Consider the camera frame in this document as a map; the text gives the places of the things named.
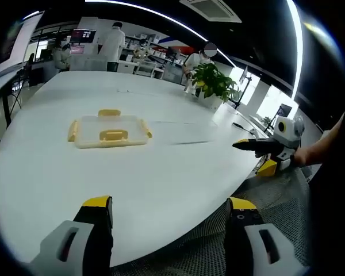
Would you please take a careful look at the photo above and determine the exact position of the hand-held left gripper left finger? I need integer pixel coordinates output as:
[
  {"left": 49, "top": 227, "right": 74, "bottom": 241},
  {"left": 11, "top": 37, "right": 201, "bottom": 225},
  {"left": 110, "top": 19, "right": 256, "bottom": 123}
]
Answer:
[{"left": 31, "top": 195, "right": 114, "bottom": 276}]

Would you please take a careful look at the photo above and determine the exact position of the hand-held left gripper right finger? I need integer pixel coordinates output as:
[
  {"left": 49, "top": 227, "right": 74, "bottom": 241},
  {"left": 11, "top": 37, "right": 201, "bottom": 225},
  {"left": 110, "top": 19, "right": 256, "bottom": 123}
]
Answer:
[{"left": 224, "top": 197, "right": 309, "bottom": 276}]

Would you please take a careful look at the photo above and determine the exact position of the yellow plastic block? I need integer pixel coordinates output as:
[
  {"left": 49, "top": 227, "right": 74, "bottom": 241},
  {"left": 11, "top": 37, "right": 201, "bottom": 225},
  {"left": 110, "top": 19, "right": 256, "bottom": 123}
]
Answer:
[{"left": 256, "top": 159, "right": 278, "bottom": 177}]

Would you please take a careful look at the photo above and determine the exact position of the dark desk monitor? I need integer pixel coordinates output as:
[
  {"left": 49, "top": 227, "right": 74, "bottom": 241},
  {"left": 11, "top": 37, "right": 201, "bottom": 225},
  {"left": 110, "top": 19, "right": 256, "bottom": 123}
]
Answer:
[{"left": 277, "top": 104, "right": 293, "bottom": 119}]

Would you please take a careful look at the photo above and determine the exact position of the green potted plant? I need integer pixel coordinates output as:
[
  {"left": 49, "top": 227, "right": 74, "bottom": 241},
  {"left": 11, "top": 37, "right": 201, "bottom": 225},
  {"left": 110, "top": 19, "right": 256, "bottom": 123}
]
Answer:
[{"left": 190, "top": 63, "right": 243, "bottom": 110}]

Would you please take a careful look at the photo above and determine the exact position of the clear box with yellow latches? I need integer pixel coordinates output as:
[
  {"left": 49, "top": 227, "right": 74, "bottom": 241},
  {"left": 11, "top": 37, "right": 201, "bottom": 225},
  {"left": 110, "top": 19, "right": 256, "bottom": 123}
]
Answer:
[{"left": 67, "top": 109, "right": 154, "bottom": 150}]

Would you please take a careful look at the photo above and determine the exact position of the white chair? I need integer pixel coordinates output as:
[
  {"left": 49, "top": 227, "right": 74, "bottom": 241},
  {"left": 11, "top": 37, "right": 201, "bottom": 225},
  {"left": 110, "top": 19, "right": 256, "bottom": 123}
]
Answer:
[{"left": 135, "top": 61, "right": 158, "bottom": 79}]

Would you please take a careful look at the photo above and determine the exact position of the ceiling air vent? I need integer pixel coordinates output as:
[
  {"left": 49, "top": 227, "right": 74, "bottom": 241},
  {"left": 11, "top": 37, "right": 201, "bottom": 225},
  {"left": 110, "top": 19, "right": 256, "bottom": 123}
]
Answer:
[{"left": 179, "top": 0, "right": 243, "bottom": 24}]

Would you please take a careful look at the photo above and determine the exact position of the side table with black legs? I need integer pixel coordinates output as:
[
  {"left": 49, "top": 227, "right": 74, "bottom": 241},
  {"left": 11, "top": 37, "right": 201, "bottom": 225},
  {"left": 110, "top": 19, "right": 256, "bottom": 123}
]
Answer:
[{"left": 0, "top": 67, "right": 28, "bottom": 141}]

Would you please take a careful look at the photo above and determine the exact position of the black cable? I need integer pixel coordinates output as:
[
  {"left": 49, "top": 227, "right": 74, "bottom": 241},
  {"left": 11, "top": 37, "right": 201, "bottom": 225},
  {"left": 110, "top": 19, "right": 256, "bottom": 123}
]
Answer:
[{"left": 232, "top": 122, "right": 257, "bottom": 136}]

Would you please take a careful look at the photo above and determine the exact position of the wall monitor screen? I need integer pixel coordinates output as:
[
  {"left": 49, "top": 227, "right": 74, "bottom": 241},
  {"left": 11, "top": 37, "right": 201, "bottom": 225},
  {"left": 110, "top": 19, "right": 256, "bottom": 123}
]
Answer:
[{"left": 70, "top": 28, "right": 97, "bottom": 45}]

